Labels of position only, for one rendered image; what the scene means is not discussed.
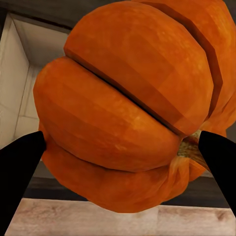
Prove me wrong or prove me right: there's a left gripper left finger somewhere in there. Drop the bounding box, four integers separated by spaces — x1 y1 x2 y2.
0 131 45 236

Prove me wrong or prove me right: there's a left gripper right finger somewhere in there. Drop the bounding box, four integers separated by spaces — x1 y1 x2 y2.
198 131 236 217

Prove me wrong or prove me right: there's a pumpkin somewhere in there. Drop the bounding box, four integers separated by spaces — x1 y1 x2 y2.
33 0 236 213

